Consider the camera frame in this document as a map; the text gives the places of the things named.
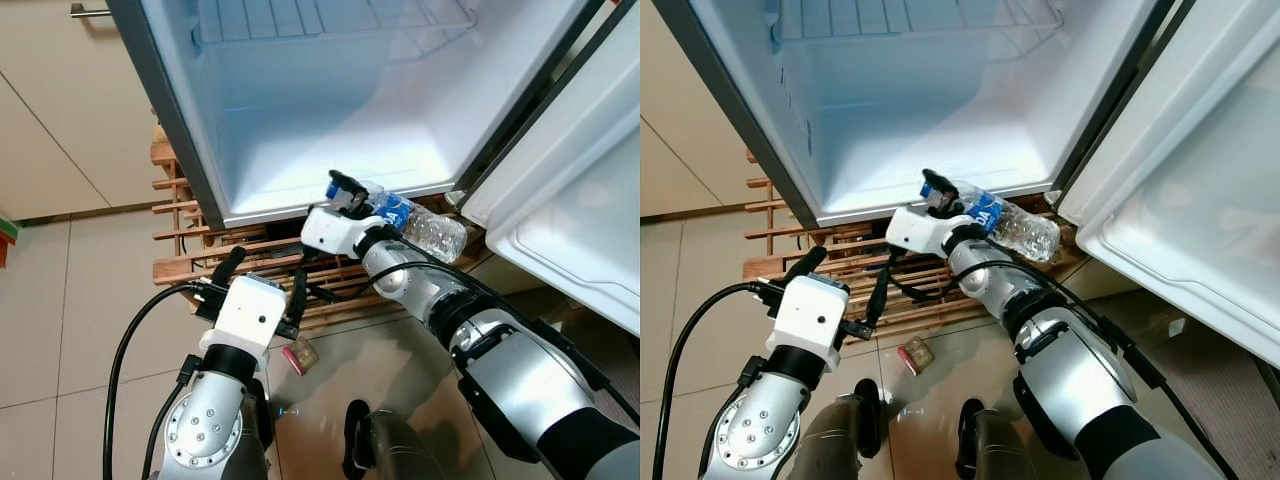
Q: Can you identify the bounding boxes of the white wire fridge shelf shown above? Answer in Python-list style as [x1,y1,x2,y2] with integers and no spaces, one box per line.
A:
[770,0,1064,46]
[190,0,479,61]

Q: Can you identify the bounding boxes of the dark robot leg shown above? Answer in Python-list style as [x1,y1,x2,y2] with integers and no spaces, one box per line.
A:
[955,398,1046,480]
[240,378,279,480]
[795,378,886,480]
[343,398,446,480]

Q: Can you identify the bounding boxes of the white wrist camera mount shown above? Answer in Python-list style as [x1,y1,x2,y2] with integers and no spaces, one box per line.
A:
[768,275,854,373]
[885,205,971,259]
[203,274,288,369]
[300,203,379,261]

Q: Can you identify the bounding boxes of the white fridge door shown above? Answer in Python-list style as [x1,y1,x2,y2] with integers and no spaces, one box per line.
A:
[1057,0,1280,371]
[458,0,641,336]

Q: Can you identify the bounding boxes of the dark left robot leg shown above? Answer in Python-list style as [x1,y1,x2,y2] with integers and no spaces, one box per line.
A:
[240,378,279,480]
[795,378,886,480]

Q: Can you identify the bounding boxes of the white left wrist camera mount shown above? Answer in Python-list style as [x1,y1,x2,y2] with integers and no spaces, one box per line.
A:
[768,275,854,373]
[203,274,288,369]

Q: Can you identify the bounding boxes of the wooden slat pallet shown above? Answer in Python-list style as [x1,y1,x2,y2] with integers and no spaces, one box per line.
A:
[150,125,491,336]
[740,150,1091,341]

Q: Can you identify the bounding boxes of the clear water bottle blue label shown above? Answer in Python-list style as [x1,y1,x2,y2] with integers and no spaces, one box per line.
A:
[922,178,1063,264]
[325,178,469,266]

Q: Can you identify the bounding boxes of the small red brown packet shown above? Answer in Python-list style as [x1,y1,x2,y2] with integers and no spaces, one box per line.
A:
[282,338,321,377]
[897,337,936,377]

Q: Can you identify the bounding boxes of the silver small fridge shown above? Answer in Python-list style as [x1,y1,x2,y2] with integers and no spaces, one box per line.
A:
[652,0,1196,229]
[105,0,626,231]

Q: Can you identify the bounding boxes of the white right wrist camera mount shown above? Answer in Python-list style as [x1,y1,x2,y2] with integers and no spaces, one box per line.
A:
[885,205,971,259]
[300,203,379,261]

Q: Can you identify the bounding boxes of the dark right robot leg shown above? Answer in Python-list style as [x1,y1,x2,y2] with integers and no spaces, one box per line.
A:
[343,398,446,480]
[955,398,1046,480]

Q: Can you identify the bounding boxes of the beige cabinet door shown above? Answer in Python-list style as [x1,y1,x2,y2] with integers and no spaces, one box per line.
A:
[0,0,171,213]
[0,78,109,221]

